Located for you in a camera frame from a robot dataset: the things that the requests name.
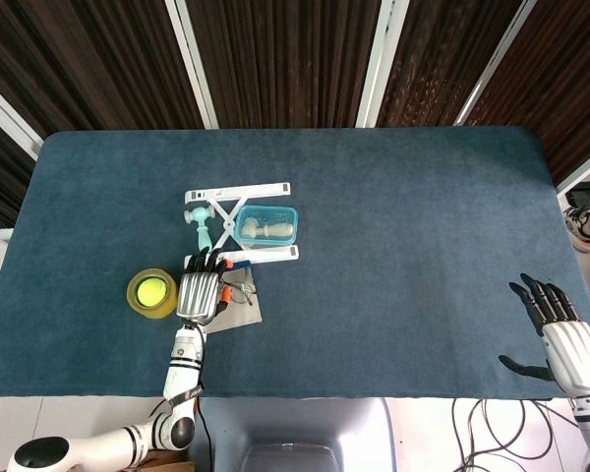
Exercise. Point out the yellow tape roll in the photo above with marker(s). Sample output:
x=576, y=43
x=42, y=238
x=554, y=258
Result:
x=169, y=305

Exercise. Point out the blue table cloth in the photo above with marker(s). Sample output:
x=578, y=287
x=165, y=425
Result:
x=398, y=246

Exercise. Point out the grey robot torso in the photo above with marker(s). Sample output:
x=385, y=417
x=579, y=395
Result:
x=295, y=423

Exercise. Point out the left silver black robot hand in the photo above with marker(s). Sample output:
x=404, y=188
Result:
x=196, y=297

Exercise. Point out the wooden brush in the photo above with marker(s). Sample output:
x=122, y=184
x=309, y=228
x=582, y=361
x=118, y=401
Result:
x=277, y=229

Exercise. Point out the brown partition panel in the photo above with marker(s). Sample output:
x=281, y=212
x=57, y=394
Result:
x=285, y=64
x=0, y=182
x=88, y=64
x=437, y=59
x=560, y=74

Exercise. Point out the white sneaker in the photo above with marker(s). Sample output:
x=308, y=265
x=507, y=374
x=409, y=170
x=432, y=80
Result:
x=582, y=228

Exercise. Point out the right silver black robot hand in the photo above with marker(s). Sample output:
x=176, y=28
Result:
x=575, y=354

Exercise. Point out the clear container with blue lid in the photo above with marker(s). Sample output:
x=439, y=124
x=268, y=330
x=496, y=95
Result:
x=268, y=214

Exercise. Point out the white partition post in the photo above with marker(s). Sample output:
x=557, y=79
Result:
x=10, y=118
x=381, y=64
x=192, y=64
x=585, y=169
x=491, y=69

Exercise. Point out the white folding laptop stand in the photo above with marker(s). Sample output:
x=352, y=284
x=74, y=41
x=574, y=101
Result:
x=241, y=190

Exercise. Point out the light blue massage hammer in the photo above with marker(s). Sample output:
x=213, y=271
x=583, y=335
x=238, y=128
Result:
x=204, y=231

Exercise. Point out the yellow green tennis ball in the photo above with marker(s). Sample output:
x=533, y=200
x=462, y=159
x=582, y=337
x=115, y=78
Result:
x=150, y=291

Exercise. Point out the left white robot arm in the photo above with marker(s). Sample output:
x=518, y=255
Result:
x=182, y=369

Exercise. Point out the eyeglasses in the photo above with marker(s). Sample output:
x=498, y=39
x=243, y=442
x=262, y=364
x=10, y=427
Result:
x=241, y=291

